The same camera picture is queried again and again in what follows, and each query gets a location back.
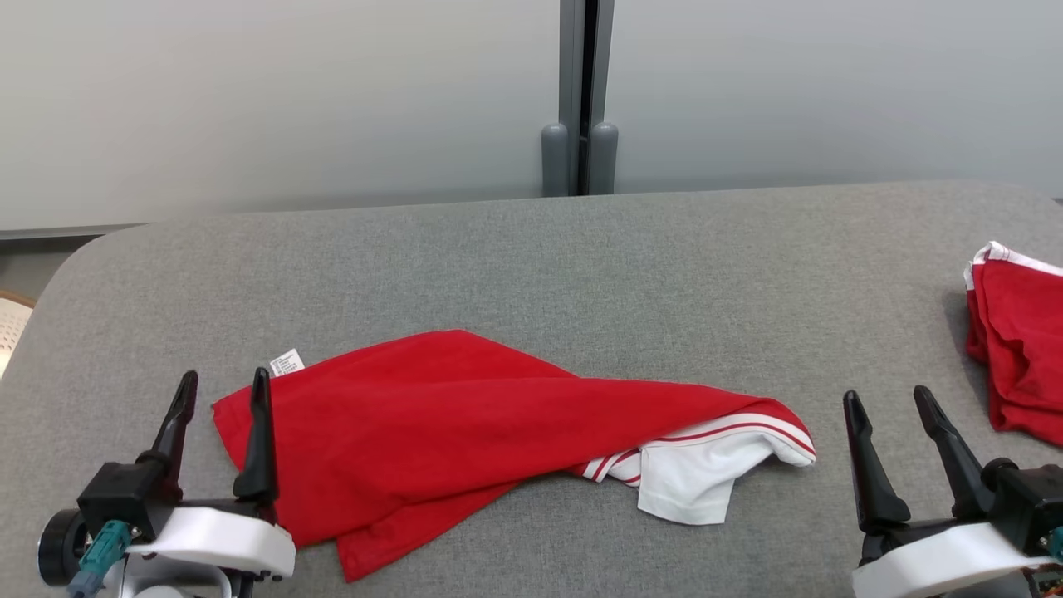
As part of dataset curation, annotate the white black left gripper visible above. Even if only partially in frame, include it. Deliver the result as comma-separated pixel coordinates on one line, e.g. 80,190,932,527
135,367,297,580

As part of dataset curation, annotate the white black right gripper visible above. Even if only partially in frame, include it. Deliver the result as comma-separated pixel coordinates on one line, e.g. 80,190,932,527
842,384,1063,598

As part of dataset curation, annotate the red white basketball shirt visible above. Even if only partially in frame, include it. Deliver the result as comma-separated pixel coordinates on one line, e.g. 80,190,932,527
212,329,818,584
963,241,1063,449

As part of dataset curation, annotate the white perforated basket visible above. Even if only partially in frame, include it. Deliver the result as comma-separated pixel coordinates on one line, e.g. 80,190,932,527
0,291,37,380

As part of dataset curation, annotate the teal cable connector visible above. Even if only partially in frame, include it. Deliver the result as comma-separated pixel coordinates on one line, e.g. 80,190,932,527
66,520,135,598

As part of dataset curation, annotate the grey partition post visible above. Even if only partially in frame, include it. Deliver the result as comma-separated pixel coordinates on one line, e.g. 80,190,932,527
540,0,620,198

